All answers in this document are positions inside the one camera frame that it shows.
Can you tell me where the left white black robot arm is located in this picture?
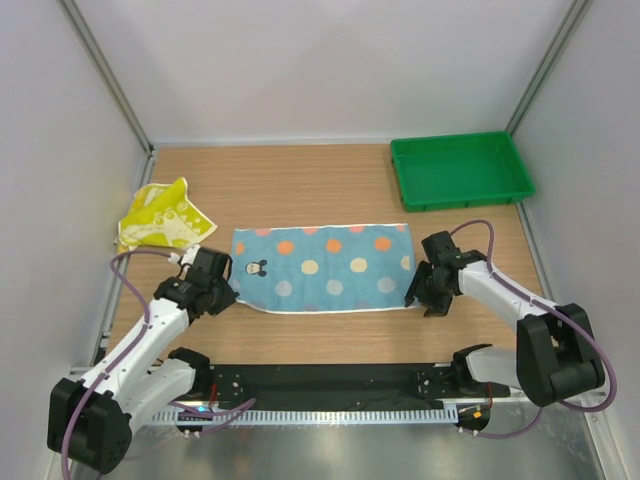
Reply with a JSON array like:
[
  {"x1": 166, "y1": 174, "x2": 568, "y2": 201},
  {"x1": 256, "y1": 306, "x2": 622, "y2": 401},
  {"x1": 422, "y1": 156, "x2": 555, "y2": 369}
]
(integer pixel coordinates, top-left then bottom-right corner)
[{"x1": 47, "y1": 277, "x2": 237, "y2": 478}]

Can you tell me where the yellow green patterned towel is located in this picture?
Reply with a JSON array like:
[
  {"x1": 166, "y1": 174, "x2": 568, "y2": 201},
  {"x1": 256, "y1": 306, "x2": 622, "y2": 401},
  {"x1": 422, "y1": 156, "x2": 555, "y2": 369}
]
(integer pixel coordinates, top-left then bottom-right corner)
[{"x1": 115, "y1": 177, "x2": 218, "y2": 253}]

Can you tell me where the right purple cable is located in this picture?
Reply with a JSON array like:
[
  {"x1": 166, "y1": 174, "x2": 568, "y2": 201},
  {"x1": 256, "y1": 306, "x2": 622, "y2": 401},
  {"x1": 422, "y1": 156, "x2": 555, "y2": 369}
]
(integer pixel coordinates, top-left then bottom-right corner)
[{"x1": 447, "y1": 219, "x2": 619, "y2": 439}]

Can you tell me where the green plastic tray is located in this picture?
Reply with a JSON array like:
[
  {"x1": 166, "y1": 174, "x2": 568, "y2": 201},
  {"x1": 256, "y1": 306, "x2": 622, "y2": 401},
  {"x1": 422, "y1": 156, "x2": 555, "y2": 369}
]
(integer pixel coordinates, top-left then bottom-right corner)
[{"x1": 390, "y1": 131, "x2": 536, "y2": 212}]

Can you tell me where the purple cable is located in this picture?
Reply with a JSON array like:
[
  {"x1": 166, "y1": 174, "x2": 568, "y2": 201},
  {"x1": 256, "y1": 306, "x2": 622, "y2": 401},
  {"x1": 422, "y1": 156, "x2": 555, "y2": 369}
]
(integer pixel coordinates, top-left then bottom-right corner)
[
  {"x1": 59, "y1": 249, "x2": 256, "y2": 476},
  {"x1": 447, "y1": 219, "x2": 619, "y2": 439}
]

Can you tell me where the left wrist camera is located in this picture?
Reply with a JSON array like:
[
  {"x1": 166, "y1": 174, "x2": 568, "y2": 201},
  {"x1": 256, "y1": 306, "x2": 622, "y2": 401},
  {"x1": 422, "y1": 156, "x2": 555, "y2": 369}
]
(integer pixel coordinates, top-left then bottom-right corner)
[{"x1": 179, "y1": 244, "x2": 232, "y2": 289}]

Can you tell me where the slotted cable duct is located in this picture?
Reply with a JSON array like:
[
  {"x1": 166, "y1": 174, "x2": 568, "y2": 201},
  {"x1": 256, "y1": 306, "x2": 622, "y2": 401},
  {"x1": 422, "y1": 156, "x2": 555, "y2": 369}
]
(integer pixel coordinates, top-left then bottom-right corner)
[{"x1": 147, "y1": 404, "x2": 458, "y2": 427}]

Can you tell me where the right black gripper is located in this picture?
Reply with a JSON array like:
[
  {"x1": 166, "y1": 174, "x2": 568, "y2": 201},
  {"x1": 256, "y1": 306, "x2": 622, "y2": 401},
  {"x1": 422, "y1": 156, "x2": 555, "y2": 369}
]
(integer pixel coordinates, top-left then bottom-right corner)
[{"x1": 405, "y1": 260, "x2": 455, "y2": 317}]

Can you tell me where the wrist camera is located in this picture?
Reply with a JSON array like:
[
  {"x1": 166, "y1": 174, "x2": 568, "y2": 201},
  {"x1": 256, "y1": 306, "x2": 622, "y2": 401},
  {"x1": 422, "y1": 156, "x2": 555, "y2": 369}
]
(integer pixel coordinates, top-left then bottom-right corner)
[
  {"x1": 179, "y1": 244, "x2": 232, "y2": 289},
  {"x1": 421, "y1": 231, "x2": 461, "y2": 267}
]

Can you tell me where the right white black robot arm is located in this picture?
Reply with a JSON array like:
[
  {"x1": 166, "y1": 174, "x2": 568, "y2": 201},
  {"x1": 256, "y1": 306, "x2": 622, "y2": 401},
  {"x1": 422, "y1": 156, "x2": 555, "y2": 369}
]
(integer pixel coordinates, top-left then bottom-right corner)
[{"x1": 405, "y1": 250, "x2": 605, "y2": 407}]

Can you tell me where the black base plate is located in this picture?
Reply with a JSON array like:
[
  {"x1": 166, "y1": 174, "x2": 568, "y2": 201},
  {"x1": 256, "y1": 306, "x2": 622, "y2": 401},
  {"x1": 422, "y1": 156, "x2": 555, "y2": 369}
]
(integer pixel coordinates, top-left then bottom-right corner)
[{"x1": 180, "y1": 363, "x2": 511, "y2": 403}]

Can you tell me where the blue polka dot towel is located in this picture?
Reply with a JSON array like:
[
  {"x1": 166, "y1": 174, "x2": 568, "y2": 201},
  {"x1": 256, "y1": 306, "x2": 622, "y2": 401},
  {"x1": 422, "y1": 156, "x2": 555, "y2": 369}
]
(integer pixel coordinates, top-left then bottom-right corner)
[{"x1": 230, "y1": 223, "x2": 416, "y2": 314}]

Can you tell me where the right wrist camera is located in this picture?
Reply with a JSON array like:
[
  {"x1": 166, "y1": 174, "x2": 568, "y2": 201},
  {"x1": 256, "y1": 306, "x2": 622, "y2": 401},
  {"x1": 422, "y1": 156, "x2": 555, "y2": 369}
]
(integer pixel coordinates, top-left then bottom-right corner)
[{"x1": 421, "y1": 231, "x2": 461, "y2": 267}]

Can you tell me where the aluminium frame rail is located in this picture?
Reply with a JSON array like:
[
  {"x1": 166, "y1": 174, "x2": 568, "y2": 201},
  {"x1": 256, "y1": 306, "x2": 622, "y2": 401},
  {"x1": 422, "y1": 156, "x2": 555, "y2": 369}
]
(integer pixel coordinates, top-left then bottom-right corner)
[{"x1": 59, "y1": 360, "x2": 609, "y2": 402}]

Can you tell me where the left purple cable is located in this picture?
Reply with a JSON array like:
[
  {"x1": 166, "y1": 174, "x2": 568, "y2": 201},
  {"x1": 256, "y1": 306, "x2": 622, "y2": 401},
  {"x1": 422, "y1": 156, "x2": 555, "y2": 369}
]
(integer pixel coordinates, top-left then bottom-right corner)
[{"x1": 59, "y1": 249, "x2": 256, "y2": 476}]

